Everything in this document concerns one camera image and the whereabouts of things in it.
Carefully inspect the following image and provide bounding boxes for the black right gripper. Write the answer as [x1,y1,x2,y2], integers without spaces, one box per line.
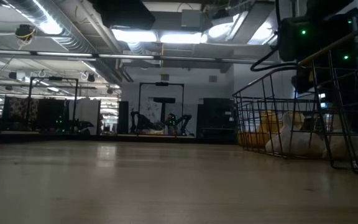
[277,14,326,63]

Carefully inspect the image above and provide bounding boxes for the black yellow cable reel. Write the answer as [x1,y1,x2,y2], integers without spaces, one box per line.
[14,24,37,43]

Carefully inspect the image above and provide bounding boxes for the black pedestal stand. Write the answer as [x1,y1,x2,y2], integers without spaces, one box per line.
[152,96,177,124]

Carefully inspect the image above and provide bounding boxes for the bright ceiling light panel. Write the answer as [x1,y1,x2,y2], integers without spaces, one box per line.
[112,28,209,45]

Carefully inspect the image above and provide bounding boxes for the black aluminium table frame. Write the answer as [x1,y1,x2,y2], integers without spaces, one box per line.
[0,132,239,145]

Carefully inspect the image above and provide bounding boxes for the black upright panel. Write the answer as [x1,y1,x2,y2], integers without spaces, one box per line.
[117,100,129,134]

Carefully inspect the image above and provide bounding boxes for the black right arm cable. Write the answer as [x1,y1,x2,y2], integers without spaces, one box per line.
[249,0,298,73]

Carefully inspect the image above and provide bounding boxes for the long grey ceiling pipe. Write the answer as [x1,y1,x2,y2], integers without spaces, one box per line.
[0,49,281,66]

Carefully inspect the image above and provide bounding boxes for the black robot station frame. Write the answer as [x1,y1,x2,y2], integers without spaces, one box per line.
[137,82,185,134]
[26,76,80,131]

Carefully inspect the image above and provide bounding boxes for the silver ventilation duct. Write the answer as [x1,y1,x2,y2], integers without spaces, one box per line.
[6,0,133,85]

